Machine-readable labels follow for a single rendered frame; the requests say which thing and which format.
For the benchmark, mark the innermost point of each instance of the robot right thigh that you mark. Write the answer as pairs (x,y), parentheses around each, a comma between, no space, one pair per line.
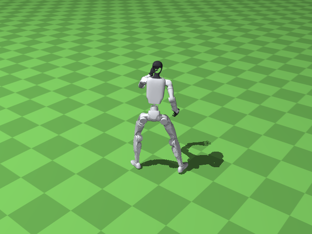
(169,127)

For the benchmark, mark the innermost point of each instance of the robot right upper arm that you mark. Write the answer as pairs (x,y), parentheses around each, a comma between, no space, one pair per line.
(169,85)

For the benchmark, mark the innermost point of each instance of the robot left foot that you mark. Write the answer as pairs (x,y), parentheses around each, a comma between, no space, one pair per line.
(137,165)

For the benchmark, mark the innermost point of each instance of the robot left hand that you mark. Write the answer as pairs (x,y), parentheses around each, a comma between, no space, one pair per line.
(151,71)

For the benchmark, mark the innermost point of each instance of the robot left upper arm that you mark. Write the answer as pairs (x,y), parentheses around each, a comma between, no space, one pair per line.
(143,82)

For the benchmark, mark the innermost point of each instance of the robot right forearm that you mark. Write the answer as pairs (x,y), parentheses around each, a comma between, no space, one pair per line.
(174,106)

